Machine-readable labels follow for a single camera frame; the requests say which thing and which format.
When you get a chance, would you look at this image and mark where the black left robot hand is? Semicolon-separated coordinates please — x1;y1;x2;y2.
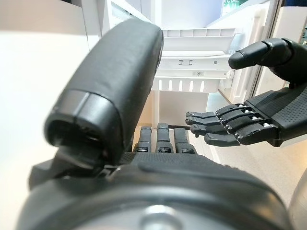
16;18;292;230

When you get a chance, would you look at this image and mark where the green sign with white letters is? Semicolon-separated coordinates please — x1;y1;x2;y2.
222;0;240;15

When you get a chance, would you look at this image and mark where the silver fridge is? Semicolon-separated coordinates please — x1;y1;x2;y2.
254;0;307;96

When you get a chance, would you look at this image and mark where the white fridge drawer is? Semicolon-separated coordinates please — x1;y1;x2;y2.
103;0;272;96

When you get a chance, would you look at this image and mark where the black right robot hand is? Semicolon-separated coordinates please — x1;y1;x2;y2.
184;37;307;148

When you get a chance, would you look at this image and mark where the white counter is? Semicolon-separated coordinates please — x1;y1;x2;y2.
0;30;96;216

